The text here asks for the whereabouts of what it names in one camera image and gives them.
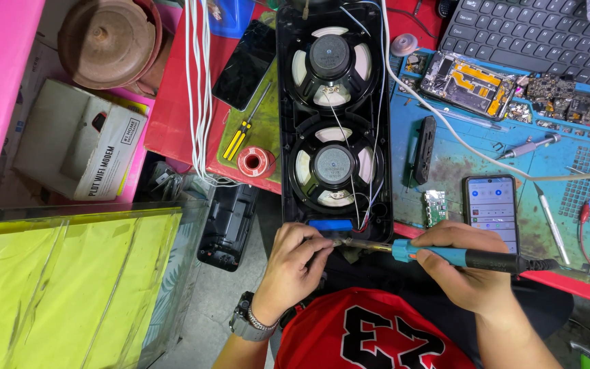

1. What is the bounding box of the silver chain bracelet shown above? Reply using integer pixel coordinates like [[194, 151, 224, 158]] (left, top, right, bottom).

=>
[[246, 306, 280, 332]]

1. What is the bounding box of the black computer keyboard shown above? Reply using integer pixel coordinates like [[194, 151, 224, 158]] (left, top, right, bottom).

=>
[[438, 0, 590, 89]]

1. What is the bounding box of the smartphone with lit screen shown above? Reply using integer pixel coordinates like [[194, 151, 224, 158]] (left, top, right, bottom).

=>
[[461, 174, 521, 255]]

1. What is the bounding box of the heap of dark circuit boards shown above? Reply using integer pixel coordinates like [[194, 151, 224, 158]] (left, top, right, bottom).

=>
[[515, 73, 590, 130]]

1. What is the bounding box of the black smartphone with dark screen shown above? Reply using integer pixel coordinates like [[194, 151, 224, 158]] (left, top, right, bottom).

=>
[[211, 19, 277, 112]]

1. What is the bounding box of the small green circuit board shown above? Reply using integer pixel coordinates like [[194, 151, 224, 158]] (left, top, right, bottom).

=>
[[424, 190, 449, 228]]

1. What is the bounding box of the round speaker driver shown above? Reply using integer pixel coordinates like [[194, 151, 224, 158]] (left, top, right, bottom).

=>
[[288, 123, 378, 211], [285, 24, 381, 111]]

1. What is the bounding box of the thin white speaker wire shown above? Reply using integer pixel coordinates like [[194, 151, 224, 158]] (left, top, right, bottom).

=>
[[324, 87, 363, 229]]

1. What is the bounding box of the grey wristwatch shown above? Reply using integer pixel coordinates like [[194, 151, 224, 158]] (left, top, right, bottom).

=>
[[229, 291, 279, 343]]

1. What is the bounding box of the silver precision screwdriver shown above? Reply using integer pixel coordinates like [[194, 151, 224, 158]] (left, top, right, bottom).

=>
[[497, 133, 562, 161]]

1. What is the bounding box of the red printed shirt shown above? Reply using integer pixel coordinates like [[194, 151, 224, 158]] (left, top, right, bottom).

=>
[[273, 287, 476, 369]]

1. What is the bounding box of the red solder spool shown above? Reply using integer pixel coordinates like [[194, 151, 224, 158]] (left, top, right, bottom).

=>
[[237, 146, 277, 179]]

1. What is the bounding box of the black plastic speaker cover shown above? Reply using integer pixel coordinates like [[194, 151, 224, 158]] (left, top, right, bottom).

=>
[[197, 183, 260, 273]]

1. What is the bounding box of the person's left hand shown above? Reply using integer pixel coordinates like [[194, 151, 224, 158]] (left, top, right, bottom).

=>
[[251, 222, 335, 326]]

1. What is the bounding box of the person's right hand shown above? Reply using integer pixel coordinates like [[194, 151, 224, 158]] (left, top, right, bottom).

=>
[[410, 220, 515, 317]]

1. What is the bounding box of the blue plastic tray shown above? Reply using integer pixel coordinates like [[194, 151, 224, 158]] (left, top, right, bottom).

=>
[[207, 0, 256, 40]]

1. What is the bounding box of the blue battery cell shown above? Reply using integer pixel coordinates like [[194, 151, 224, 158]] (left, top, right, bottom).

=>
[[308, 219, 353, 233]]

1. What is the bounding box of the blue black soldering iron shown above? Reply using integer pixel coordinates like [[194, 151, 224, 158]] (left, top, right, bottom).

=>
[[333, 237, 560, 274]]

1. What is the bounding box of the opened smartphone with yellow flex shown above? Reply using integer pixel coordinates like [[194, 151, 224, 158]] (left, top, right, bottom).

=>
[[420, 51, 517, 122]]

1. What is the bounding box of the small white round spool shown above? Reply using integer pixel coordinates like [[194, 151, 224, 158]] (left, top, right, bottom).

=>
[[390, 33, 420, 57]]

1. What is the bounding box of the green cutting mat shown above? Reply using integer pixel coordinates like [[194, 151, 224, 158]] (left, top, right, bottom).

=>
[[216, 11, 282, 185]]

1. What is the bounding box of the black plastic strip part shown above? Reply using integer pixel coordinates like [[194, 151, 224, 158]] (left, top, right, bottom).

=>
[[412, 115, 437, 186]]

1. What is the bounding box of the glass case with yellow paper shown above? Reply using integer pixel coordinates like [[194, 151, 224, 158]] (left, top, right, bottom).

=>
[[0, 200, 210, 369]]

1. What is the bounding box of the black speaker housing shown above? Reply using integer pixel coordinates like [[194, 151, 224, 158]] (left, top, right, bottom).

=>
[[276, 1, 394, 245]]

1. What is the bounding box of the bundle of white cables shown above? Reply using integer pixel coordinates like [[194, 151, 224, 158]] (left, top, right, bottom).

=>
[[184, 0, 239, 188]]

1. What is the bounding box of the white cardboard box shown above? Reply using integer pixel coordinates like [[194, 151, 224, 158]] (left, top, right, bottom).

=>
[[12, 78, 149, 202]]

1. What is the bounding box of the blue repair mat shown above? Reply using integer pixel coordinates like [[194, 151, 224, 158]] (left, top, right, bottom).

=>
[[389, 48, 590, 273]]

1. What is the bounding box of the long white cable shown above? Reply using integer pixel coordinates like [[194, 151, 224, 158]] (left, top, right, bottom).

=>
[[380, 0, 590, 183]]

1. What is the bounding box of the yellow black handled screwdriver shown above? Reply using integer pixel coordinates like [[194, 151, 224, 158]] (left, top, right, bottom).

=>
[[222, 82, 273, 163]]

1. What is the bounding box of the white pen tool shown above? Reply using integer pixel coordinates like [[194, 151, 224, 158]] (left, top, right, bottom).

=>
[[533, 181, 572, 267]]

